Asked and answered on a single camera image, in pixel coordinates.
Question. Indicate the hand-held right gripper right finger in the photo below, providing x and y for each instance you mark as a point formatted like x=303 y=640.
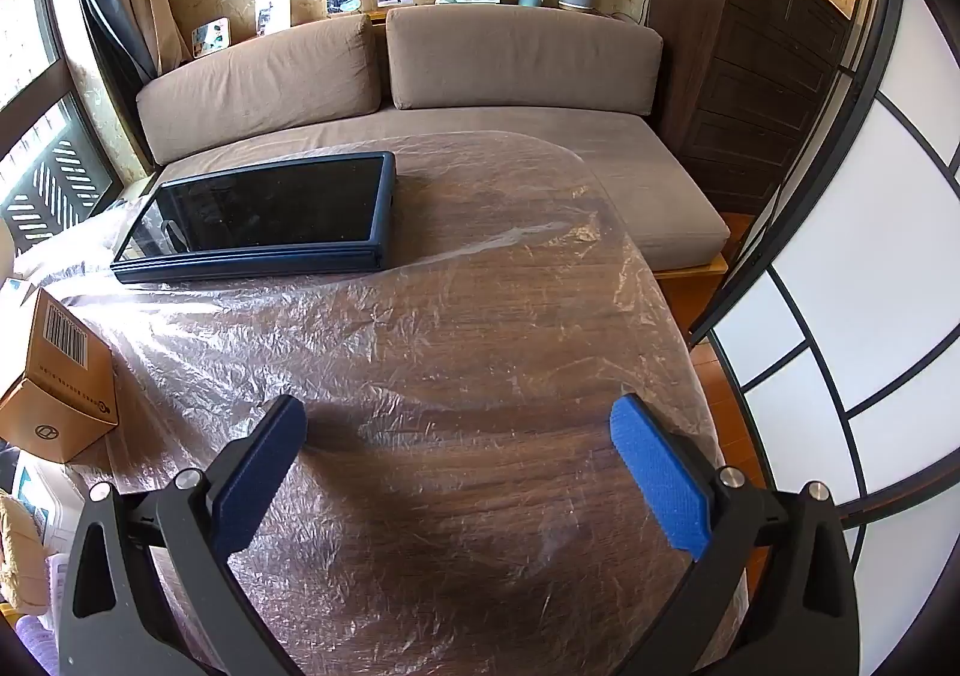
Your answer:
x=660 y=473

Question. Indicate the brown fabric sofa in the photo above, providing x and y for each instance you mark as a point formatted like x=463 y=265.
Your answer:
x=645 y=158

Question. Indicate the window with dark frame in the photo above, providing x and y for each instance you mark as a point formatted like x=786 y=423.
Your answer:
x=30 y=8

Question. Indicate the clear plastic table cover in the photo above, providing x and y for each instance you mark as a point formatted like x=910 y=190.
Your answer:
x=465 y=286

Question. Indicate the brown cardboard box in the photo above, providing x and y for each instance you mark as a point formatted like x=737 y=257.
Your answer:
x=67 y=406

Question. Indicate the tall standing photo card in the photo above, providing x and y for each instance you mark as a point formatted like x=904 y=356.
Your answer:
x=271 y=9

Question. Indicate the beige fluffy sponge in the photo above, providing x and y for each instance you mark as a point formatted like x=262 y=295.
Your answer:
x=21 y=556

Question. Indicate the dark blue tablet monitor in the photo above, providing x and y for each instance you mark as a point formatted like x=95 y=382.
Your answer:
x=255 y=211

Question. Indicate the white rounded photo frame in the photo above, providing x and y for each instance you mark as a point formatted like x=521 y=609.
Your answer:
x=211 y=38

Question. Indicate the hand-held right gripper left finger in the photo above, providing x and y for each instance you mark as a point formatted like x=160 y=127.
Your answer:
x=259 y=473

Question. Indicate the dark wooden cabinet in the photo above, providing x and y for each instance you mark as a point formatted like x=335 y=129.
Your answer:
x=750 y=45

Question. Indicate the blue and white carton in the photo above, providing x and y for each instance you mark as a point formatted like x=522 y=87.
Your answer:
x=31 y=492

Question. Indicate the white paper screen divider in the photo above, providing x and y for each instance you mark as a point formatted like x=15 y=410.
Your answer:
x=825 y=271

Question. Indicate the lavender translucent container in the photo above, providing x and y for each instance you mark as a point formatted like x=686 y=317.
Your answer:
x=30 y=650

